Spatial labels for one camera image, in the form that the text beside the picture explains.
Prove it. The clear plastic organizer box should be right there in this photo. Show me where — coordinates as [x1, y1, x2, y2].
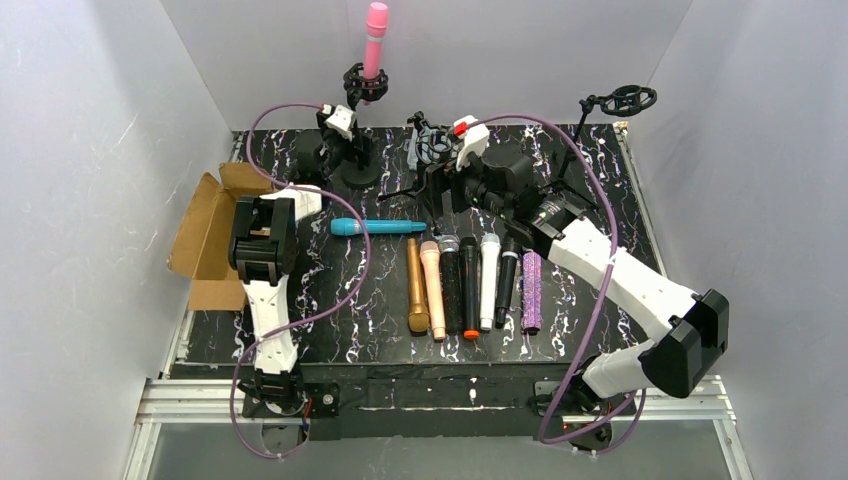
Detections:
[407, 128, 458, 171]

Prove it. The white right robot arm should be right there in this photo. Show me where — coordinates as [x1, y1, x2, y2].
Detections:
[413, 149, 729, 403]

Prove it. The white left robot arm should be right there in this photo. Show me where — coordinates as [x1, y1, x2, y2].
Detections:
[228, 188, 323, 408]

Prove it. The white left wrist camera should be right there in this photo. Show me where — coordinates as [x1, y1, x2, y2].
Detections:
[316, 104, 356, 141]

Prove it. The brown cardboard box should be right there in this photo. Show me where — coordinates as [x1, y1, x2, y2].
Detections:
[167, 162, 272, 312]

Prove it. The black white-banded microphone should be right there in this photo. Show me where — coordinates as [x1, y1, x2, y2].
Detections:
[494, 235, 521, 329]

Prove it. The black glitter silver-mesh microphone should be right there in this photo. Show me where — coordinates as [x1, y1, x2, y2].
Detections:
[438, 235, 463, 335]

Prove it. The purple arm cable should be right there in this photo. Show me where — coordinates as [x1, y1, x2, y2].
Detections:
[228, 102, 372, 462]
[463, 113, 647, 457]

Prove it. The white microphone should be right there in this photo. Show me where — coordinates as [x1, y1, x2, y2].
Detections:
[480, 233, 501, 332]

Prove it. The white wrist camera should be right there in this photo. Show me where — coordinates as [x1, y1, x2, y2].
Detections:
[451, 115, 490, 172]
[316, 104, 356, 141]

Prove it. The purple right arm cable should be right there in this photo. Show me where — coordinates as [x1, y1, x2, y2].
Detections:
[463, 113, 647, 457]

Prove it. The black tripod microphone stand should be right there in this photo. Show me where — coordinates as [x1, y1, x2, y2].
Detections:
[377, 111, 460, 220]
[536, 84, 658, 212]

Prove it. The beige microphone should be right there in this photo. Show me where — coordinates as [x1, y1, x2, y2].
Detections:
[419, 241, 447, 341]

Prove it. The pink microphone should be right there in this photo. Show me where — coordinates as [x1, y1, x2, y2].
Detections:
[363, 2, 390, 80]

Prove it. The black round-base microphone stand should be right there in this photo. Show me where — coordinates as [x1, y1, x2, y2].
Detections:
[340, 62, 389, 190]

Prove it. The black orange-tipped microphone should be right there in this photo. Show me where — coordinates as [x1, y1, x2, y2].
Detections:
[459, 236, 481, 340]

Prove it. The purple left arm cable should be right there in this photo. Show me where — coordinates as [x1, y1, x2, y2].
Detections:
[228, 102, 372, 462]

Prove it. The gold microphone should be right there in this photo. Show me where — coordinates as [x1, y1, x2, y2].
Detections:
[406, 238, 430, 336]

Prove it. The aluminium frame rail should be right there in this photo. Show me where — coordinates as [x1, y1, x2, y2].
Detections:
[122, 377, 755, 480]

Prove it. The turquoise blue microphone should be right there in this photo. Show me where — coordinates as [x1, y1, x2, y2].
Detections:
[330, 218, 427, 236]

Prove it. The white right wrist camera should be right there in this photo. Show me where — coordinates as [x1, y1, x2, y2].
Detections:
[451, 115, 490, 172]

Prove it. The purple glitter microphone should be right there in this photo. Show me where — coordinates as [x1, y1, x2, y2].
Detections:
[521, 250, 542, 335]

